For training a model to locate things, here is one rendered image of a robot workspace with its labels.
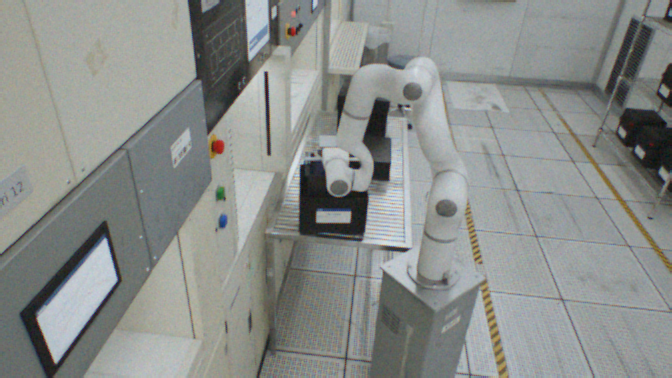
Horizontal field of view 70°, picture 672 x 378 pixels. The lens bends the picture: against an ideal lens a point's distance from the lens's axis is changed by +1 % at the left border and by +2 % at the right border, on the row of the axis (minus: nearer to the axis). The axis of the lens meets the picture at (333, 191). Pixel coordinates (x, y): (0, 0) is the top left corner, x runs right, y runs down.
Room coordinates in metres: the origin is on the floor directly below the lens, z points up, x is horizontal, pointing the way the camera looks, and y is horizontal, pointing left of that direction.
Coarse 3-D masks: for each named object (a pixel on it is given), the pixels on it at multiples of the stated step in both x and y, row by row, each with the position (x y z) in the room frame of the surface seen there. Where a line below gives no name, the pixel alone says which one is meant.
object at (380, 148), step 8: (368, 136) 2.27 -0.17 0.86; (376, 136) 2.27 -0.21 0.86; (384, 136) 2.28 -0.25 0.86; (368, 144) 2.18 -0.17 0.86; (376, 144) 2.18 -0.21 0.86; (384, 144) 2.19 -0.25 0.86; (376, 152) 2.09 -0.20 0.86; (384, 152) 2.10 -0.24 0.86; (376, 160) 2.01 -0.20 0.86; (384, 160) 2.02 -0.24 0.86; (376, 168) 2.00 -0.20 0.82; (384, 168) 2.00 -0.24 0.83; (376, 176) 2.00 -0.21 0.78; (384, 176) 2.00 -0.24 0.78
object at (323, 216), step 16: (304, 176) 1.81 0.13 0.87; (304, 192) 1.81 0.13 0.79; (304, 208) 1.54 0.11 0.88; (320, 208) 1.54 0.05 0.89; (336, 208) 1.55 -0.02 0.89; (352, 208) 1.56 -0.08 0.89; (304, 224) 1.54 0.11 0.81; (320, 224) 1.54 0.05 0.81; (336, 224) 1.55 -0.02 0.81; (352, 224) 1.56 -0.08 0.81
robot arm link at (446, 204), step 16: (448, 176) 1.33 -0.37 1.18; (432, 192) 1.28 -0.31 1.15; (448, 192) 1.25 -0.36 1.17; (464, 192) 1.27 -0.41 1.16; (432, 208) 1.25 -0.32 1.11; (448, 208) 1.22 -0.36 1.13; (464, 208) 1.24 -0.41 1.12; (432, 224) 1.30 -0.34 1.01; (448, 224) 1.27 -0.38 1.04; (448, 240) 1.29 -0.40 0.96
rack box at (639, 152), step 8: (648, 128) 3.56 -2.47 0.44; (656, 128) 3.55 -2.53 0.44; (664, 128) 3.57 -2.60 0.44; (640, 136) 3.56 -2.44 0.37; (648, 136) 3.47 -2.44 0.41; (656, 136) 3.41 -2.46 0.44; (664, 136) 3.41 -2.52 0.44; (640, 144) 3.53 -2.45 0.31; (648, 144) 3.41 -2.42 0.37; (656, 144) 3.35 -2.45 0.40; (664, 144) 3.35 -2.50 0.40; (632, 152) 3.60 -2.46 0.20; (640, 152) 3.48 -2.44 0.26; (648, 152) 3.39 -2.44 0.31; (656, 152) 3.34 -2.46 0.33; (640, 160) 3.45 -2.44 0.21; (648, 160) 3.36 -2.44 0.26; (656, 160) 3.35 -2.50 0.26; (648, 168) 3.36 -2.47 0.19; (656, 168) 3.35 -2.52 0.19
